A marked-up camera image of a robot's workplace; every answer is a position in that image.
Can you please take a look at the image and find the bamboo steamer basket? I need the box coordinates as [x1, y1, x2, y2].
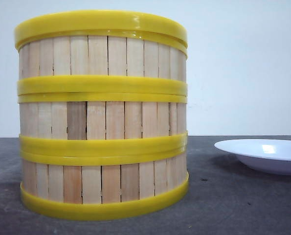
[15, 31, 187, 103]
[20, 162, 189, 220]
[20, 101, 187, 165]

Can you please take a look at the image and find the woven bamboo steamer lid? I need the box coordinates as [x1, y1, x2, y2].
[14, 10, 188, 52]

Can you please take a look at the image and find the white plate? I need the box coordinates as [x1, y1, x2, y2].
[214, 139, 291, 175]

